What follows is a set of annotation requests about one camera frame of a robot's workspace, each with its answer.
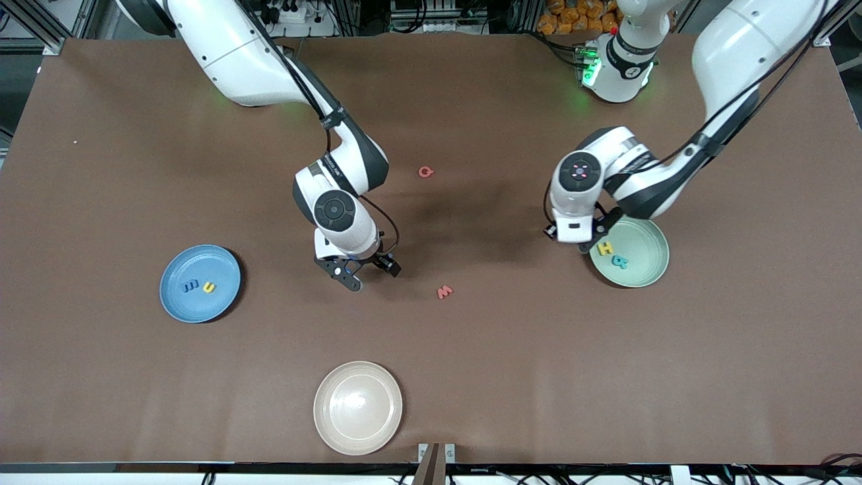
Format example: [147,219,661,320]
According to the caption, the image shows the brown table mat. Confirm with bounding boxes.
[0,32,862,465]

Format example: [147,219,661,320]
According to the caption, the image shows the beige plate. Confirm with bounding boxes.
[312,360,403,456]

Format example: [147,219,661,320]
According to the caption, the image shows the white power strip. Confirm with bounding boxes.
[266,0,317,24]

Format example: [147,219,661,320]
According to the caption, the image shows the light green plate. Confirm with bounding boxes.
[589,217,671,289]

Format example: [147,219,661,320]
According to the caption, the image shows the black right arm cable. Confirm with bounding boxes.
[236,0,401,257]

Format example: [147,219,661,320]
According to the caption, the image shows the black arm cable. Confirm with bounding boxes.
[236,0,401,257]
[543,0,842,228]

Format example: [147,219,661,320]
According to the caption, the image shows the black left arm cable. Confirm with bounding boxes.
[543,0,842,228]

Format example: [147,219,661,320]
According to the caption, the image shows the blue plate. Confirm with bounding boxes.
[159,244,242,324]

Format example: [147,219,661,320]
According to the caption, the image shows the grey electronics rack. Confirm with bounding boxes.
[391,0,489,34]

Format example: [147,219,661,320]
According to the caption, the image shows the aluminium frame post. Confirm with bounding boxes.
[810,0,862,48]
[0,0,66,56]

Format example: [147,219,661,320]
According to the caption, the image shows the orange fruit pile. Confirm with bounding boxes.
[537,0,624,36]

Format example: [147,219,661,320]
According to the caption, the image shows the grey metal clamp bracket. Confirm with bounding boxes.
[418,443,456,485]

